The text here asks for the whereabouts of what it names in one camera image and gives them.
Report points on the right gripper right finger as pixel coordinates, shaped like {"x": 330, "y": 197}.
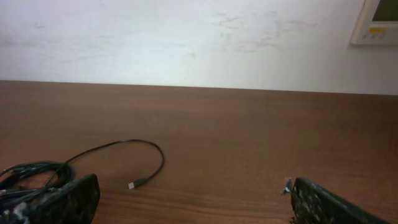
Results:
{"x": 313, "y": 204}

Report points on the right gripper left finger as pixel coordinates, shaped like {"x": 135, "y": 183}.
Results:
{"x": 74, "y": 203}

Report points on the beige wall control panel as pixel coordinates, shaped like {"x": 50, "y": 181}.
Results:
{"x": 376, "y": 24}

